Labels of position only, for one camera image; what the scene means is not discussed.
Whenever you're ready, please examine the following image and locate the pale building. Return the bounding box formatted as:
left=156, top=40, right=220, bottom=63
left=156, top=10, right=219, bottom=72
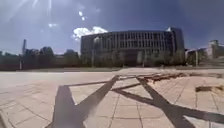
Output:
left=185, top=39, right=224, bottom=66

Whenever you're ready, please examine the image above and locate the pale paved plaza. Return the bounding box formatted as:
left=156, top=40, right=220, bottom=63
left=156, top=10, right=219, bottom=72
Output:
left=0, top=67, right=224, bottom=128

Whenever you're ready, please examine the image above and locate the strip of loose broken paving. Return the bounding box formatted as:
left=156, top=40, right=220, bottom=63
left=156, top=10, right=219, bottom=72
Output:
left=139, top=72, right=224, bottom=93

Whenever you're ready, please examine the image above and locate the grass strip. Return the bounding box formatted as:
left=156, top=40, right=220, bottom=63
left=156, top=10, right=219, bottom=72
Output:
left=19, top=67, right=123, bottom=73

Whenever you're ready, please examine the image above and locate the tall slim tower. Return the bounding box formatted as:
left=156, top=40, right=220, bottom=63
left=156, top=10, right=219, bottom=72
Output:
left=21, top=38, right=27, bottom=56

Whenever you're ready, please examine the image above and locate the large dark multi-storey building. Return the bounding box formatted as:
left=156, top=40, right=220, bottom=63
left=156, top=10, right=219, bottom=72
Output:
left=79, top=27, right=186, bottom=66

